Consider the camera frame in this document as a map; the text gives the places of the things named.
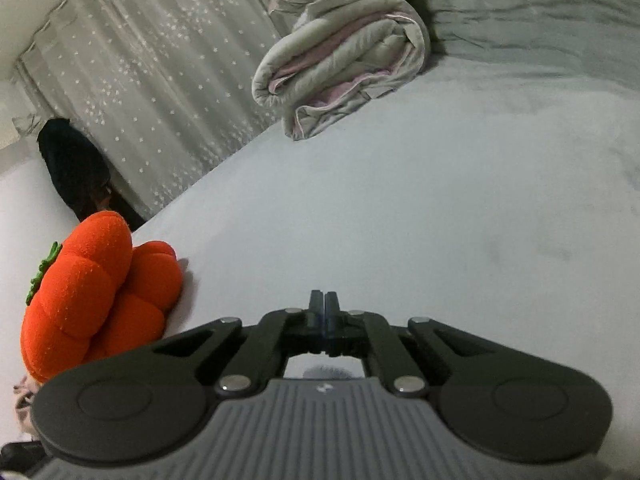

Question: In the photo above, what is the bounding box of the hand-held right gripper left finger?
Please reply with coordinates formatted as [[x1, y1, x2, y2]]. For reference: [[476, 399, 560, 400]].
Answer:
[[152, 289, 326, 401]]

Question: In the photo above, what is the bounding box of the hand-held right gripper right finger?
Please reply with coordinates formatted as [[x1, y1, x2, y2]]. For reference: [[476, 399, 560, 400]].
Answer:
[[325, 290, 496, 401]]

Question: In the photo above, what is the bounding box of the orange pumpkin plush pillow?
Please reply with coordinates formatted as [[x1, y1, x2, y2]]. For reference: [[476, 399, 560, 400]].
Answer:
[[20, 210, 185, 385]]

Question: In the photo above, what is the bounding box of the folded grey pink quilt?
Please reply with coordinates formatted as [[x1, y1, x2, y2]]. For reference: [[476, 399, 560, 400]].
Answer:
[[251, 0, 432, 142]]

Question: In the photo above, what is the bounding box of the grey dotted curtain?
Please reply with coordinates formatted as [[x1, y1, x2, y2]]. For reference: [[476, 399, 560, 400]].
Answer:
[[15, 0, 291, 221]]

